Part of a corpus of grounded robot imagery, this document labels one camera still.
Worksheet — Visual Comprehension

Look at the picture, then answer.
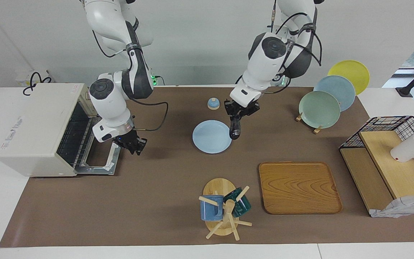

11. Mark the wooden mug tree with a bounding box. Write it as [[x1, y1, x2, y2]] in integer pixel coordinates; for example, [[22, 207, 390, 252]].
[[198, 178, 253, 241]]

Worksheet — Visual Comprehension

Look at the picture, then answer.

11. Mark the light blue racked plate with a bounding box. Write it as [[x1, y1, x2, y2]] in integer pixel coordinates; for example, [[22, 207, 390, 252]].
[[314, 75, 356, 112]]

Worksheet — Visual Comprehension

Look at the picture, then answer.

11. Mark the blue mug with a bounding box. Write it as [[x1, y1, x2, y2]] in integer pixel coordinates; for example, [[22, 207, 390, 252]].
[[200, 195, 225, 221]]

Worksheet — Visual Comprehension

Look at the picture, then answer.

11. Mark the white wall socket box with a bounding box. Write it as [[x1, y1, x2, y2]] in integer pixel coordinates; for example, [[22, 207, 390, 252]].
[[16, 70, 49, 87]]

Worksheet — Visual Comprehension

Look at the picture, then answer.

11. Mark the beige toaster oven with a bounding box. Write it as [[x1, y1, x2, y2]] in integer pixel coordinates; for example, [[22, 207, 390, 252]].
[[0, 83, 122, 177]]

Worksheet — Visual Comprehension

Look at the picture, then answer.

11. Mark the white cup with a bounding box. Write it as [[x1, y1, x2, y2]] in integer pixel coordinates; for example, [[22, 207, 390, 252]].
[[390, 134, 414, 163]]

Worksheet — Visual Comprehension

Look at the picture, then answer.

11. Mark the wooden serving tray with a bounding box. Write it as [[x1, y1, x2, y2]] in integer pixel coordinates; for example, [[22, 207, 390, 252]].
[[258, 162, 343, 215]]

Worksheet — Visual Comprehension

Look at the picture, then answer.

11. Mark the white grey patterned cloth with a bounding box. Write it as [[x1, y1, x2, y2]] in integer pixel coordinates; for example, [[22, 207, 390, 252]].
[[370, 194, 414, 218]]

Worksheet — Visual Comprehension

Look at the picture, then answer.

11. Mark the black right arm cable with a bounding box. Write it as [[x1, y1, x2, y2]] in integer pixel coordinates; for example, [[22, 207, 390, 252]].
[[132, 98, 169, 132]]

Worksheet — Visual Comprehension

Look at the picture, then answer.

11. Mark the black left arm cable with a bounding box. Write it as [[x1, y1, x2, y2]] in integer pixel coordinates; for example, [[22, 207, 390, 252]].
[[272, 0, 323, 68]]

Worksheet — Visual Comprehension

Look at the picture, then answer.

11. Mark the metal oven wire rack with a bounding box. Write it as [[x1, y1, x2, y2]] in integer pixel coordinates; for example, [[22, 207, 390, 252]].
[[58, 104, 98, 168]]

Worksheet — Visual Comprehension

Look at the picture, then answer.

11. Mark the yellow plate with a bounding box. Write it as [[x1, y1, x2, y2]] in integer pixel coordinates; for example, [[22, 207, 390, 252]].
[[328, 60, 370, 96]]

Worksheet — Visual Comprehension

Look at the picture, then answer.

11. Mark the black oven power cable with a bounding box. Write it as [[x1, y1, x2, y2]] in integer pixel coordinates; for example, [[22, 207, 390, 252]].
[[23, 72, 53, 96]]

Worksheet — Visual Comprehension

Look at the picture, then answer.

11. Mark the brown table mat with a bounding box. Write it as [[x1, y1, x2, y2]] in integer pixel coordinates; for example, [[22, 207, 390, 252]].
[[0, 86, 414, 248]]

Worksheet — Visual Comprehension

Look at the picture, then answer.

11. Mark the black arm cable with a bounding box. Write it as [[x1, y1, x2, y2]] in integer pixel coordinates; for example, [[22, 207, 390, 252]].
[[272, 0, 323, 68], [132, 98, 169, 132]]

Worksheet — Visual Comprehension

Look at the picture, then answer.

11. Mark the wooden plate rack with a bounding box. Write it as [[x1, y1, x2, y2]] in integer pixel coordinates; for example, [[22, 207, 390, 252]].
[[295, 112, 322, 135]]

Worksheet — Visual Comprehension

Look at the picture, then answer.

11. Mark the dark green mug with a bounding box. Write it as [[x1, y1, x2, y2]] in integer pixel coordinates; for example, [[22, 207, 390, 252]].
[[224, 187, 252, 218]]

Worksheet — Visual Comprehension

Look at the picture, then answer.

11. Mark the dark purple eggplant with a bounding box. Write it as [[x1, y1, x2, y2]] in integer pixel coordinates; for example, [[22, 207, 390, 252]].
[[229, 116, 242, 140]]

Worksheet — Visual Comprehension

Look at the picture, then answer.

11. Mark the pale green plate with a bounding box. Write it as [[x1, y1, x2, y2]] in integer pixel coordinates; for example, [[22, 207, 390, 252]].
[[299, 91, 341, 129]]

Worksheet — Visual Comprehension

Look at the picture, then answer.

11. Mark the wooden stepped shelf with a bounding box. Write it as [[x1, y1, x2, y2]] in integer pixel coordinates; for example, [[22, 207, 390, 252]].
[[339, 130, 414, 216]]

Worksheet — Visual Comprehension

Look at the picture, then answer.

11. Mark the glass oven door with handle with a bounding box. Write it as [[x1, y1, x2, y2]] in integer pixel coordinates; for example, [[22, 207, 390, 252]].
[[74, 142, 122, 176]]

